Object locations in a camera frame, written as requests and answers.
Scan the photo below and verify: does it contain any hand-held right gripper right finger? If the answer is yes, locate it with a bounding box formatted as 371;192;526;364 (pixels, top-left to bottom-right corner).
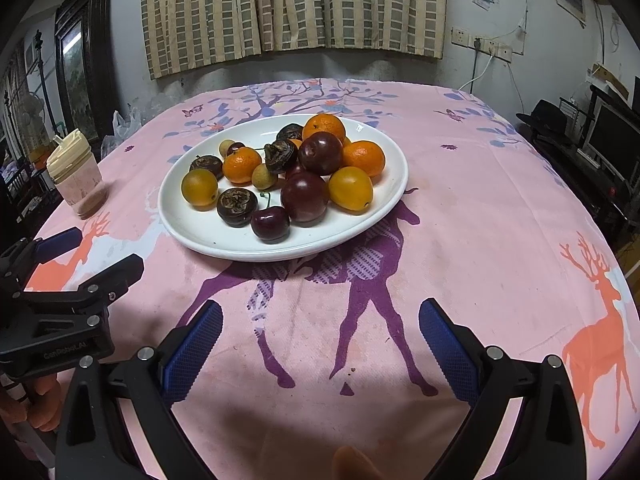
419;298;586;480

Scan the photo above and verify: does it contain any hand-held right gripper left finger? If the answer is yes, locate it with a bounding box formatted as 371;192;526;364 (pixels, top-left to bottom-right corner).
54;299;223;480

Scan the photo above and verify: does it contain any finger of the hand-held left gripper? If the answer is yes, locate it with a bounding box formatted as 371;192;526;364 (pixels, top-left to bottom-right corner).
12;253;145;313
27;226;83;263

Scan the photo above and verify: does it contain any white oval plate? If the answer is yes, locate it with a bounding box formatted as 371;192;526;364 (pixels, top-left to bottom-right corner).
158;114;410;262

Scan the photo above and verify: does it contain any yellow plum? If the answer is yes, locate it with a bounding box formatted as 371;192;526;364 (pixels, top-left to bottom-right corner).
328;166;375;212
181;168;219;207

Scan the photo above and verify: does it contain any dark purple plum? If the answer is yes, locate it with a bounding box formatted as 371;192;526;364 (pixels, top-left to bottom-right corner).
297;131;344;176
280;171;331;227

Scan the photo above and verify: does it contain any person's left hand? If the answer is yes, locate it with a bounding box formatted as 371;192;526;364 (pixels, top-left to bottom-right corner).
0;375;63;433

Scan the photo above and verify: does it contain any person's right hand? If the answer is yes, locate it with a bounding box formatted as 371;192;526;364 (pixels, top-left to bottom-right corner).
332;446;381;480

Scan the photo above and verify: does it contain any beige lid shaker bottle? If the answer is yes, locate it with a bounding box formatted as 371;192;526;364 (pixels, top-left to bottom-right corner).
46;128;104;219

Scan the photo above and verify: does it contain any clear plastic bag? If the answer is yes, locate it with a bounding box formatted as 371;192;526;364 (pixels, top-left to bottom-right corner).
101;102;151;161

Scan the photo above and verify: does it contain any standing fan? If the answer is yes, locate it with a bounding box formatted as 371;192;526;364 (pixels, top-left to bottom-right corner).
12;92;46;141

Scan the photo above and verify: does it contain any pink deer print tablecloth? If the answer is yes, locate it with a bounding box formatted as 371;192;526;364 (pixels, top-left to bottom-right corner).
22;77;633;480

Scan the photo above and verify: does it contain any dark wooden framed cabinet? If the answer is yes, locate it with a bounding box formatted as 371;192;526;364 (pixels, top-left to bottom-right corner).
54;0;121;146

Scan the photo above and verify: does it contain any black computer desk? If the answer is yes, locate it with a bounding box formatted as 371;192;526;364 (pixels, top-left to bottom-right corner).
520;125;640;246

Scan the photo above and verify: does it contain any black hat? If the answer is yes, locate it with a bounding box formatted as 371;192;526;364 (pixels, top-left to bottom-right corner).
516;99;571;136

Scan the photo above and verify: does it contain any computer monitor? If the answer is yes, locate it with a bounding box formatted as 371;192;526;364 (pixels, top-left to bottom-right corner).
582;102;640;181

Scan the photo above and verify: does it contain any beige grey checked curtain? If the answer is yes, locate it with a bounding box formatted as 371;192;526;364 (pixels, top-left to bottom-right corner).
140;0;447;80

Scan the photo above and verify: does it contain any white power cable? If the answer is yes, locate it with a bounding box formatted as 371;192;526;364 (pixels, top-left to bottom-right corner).
457;52;493;93

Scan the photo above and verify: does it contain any white wall socket strip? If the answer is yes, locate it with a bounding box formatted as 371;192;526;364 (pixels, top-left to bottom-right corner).
451;26;513;63

